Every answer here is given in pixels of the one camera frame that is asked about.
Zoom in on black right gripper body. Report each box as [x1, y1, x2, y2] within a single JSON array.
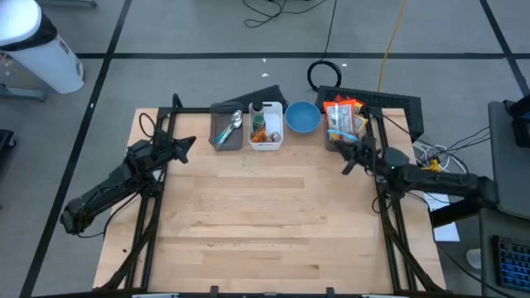
[[356, 136, 388, 171]]

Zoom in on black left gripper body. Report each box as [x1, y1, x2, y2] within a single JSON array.
[[152, 131, 183, 166]]

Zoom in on yellow blue ramen packet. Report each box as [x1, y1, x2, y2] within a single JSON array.
[[326, 128, 359, 144]]

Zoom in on orange ramen packet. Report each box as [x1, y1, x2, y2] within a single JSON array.
[[322, 99, 359, 134]]

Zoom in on pink spoon teal handle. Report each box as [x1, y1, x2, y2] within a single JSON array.
[[215, 123, 235, 146]]

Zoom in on red ramen packet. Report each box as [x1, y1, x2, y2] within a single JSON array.
[[333, 94, 367, 109]]

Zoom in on silver spoon blue handle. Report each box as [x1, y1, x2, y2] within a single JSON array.
[[223, 108, 243, 137]]

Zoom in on grey plastic bin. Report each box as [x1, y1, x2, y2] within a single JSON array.
[[324, 103, 362, 153], [208, 101, 244, 151]]

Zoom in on blue bowl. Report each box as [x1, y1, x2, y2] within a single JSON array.
[[284, 100, 323, 135]]

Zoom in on right grey bin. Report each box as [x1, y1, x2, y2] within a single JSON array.
[[315, 85, 426, 142]]

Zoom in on yellow connector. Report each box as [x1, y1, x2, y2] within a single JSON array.
[[422, 159, 442, 175]]

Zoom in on white plastic bin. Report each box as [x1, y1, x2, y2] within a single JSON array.
[[247, 101, 284, 151]]

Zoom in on white paper sheet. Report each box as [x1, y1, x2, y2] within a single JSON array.
[[432, 222, 461, 243], [424, 193, 448, 213]]

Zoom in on black slanted panel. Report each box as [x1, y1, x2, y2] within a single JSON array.
[[225, 84, 290, 112]]

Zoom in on black beam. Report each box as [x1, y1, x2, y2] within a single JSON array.
[[430, 200, 484, 228]]

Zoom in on grey desk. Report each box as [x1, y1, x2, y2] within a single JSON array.
[[487, 100, 530, 221], [479, 208, 530, 298]]

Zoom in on white computer mouse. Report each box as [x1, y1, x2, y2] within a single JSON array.
[[465, 247, 484, 271]]

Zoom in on grey furniture foot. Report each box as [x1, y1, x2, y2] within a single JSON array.
[[0, 84, 46, 103]]

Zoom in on black electronic box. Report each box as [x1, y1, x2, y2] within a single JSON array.
[[503, 94, 530, 149]]

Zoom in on backlit keyboard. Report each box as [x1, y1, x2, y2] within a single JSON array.
[[492, 234, 530, 293]]

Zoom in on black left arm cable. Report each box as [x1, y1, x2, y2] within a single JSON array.
[[137, 112, 158, 140]]

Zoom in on black base cable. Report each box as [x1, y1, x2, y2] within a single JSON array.
[[103, 192, 140, 240]]

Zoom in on black coiled cable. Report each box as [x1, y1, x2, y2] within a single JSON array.
[[306, 0, 343, 93]]

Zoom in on white cable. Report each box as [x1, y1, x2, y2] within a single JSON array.
[[413, 140, 472, 184]]

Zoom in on black cable bundle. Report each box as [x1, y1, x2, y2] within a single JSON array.
[[445, 126, 492, 155]]

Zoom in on yellow cable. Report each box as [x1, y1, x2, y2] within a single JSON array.
[[377, 0, 409, 93]]

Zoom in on tangled black floor cable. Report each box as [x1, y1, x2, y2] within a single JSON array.
[[242, 0, 328, 28]]

